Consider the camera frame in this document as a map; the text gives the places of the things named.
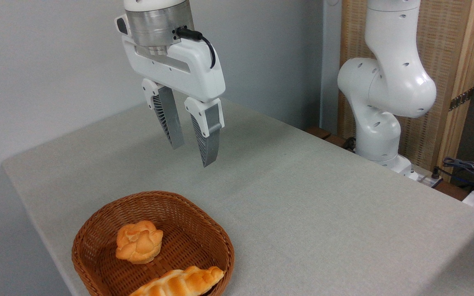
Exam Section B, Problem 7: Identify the dark metal screen hinge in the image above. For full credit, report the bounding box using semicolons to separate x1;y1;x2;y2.
448;88;474;112

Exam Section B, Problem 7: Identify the brown wooden base board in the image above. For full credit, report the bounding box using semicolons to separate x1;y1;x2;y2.
305;126;357;152

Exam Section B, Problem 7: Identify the brown woven wicker basket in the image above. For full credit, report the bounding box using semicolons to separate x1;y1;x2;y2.
72;190;235;296

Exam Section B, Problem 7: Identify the black and blue cable bundle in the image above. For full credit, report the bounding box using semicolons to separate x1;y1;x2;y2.
432;156;474;194

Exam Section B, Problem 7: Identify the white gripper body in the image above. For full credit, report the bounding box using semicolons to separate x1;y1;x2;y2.
115;14;226;104

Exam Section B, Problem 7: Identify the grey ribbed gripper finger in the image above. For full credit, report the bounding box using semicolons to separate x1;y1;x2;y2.
184;97;225;168
141;78;185;150

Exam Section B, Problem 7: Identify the long braided bread loaf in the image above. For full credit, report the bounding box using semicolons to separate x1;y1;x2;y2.
129;266;225;296

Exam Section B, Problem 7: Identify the wooden woven screen panel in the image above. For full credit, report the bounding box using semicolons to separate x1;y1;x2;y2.
338;0;474;182

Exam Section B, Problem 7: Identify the round golden bread roll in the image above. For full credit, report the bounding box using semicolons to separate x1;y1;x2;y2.
116;220;164;264

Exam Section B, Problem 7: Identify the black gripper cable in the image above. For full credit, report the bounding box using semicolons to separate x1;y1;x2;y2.
175;27;217;69

